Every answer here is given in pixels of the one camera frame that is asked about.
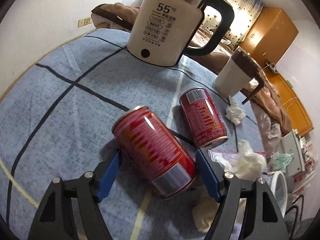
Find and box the purple milk carton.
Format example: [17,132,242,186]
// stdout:
[208,150,267,171]

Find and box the white tissue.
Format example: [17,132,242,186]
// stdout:
[225,96,246,125]
[224,139,267,181]

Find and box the beige paper wrapper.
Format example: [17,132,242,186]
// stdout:
[191,196,246,236]

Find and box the red drink can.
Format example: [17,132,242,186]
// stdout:
[112,106,197,198]
[180,88,228,148]

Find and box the white trash bin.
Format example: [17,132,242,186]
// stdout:
[270,171,288,217]

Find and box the green plastic bag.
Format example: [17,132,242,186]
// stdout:
[268,152,293,173]

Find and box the blue patterned tablecloth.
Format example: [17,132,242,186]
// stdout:
[1,29,264,239]

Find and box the white nightstand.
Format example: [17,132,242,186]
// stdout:
[281,129,305,176]

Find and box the white brown lidded mug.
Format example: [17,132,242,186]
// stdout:
[213,47,264,105]

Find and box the wooden headboard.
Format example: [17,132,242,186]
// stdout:
[264,67,314,137]

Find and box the wooden wardrobe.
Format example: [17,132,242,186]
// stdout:
[237,6,299,68]

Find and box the white steel electric kettle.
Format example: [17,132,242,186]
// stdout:
[127,0,234,67]

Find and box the brown blanket bed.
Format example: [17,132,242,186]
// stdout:
[91,2,292,134]

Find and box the blue floral curtain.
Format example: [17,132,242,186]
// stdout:
[199,0,265,48]

